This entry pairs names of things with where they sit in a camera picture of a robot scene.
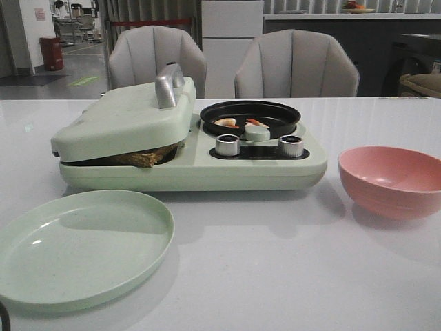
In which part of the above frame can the pale shrimp piece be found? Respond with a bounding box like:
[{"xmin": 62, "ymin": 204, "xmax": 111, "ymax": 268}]
[{"xmin": 213, "ymin": 118, "xmax": 239, "ymax": 128}]

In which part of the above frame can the bread slice with brown crust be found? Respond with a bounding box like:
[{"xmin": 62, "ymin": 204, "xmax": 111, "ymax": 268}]
[{"xmin": 101, "ymin": 143, "xmax": 178, "ymax": 168}]

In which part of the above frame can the green breakfast maker lid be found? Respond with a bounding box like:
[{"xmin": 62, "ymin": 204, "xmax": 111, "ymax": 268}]
[{"xmin": 51, "ymin": 77, "xmax": 196, "ymax": 163}]

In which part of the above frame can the pink bowl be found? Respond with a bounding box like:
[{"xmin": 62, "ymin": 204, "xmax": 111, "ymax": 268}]
[{"xmin": 338, "ymin": 146, "xmax": 440, "ymax": 220}]

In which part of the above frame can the orange shrimp piece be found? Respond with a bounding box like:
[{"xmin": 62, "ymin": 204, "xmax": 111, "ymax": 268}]
[{"xmin": 245, "ymin": 118, "xmax": 269, "ymax": 129}]

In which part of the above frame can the green breakfast maker base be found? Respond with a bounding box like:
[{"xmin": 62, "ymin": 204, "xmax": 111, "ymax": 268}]
[{"xmin": 59, "ymin": 114, "xmax": 327, "ymax": 192}]

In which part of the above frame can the silver left control knob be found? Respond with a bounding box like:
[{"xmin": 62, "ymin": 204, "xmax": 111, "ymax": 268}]
[{"xmin": 215, "ymin": 134, "xmax": 240, "ymax": 157}]

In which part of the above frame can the silver control knob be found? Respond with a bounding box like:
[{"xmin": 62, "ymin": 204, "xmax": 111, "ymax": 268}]
[
  {"xmin": 278, "ymin": 135, "xmax": 304, "ymax": 158},
  {"xmin": 215, "ymin": 134, "xmax": 240, "ymax": 157}
]

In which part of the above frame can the silver right control knob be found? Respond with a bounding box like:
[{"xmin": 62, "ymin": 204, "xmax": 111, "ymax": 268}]
[{"xmin": 278, "ymin": 135, "xmax": 304, "ymax": 158}]

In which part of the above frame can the black round frying pan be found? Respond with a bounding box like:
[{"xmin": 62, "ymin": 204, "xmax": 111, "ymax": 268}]
[{"xmin": 200, "ymin": 99, "xmax": 301, "ymax": 141}]

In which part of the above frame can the right beige chair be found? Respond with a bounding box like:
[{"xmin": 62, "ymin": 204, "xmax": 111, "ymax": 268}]
[{"xmin": 234, "ymin": 29, "xmax": 360, "ymax": 99}]

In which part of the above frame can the beige chair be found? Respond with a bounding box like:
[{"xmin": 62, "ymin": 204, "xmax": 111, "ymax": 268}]
[
  {"xmin": 108, "ymin": 26, "xmax": 207, "ymax": 99},
  {"xmin": 234, "ymin": 29, "xmax": 360, "ymax": 99}
]

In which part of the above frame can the white cabinet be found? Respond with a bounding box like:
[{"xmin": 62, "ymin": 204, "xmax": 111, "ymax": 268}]
[{"xmin": 201, "ymin": 1, "xmax": 264, "ymax": 99}]

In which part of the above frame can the left beige chair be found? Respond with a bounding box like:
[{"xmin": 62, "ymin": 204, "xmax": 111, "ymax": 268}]
[{"xmin": 108, "ymin": 26, "xmax": 207, "ymax": 99}]

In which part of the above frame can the light green plate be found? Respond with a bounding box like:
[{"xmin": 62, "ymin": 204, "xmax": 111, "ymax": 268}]
[{"xmin": 1, "ymin": 190, "xmax": 174, "ymax": 312}]

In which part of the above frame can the dark kitchen counter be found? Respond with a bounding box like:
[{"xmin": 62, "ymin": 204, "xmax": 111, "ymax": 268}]
[{"xmin": 264, "ymin": 13, "xmax": 440, "ymax": 97}]

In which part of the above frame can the fruit bowl on counter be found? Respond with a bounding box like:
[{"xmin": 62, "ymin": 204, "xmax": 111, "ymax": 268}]
[{"xmin": 342, "ymin": 0, "xmax": 375, "ymax": 14}]

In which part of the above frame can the red trash bin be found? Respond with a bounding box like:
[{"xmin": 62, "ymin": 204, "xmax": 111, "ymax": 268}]
[{"xmin": 39, "ymin": 37, "xmax": 64, "ymax": 71}]

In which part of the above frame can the tan cushion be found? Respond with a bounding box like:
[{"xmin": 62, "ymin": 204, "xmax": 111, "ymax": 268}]
[{"xmin": 399, "ymin": 73, "xmax": 440, "ymax": 98}]

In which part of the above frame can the black appliance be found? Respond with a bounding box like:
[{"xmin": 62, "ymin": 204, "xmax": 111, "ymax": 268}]
[{"xmin": 381, "ymin": 34, "xmax": 440, "ymax": 97}]

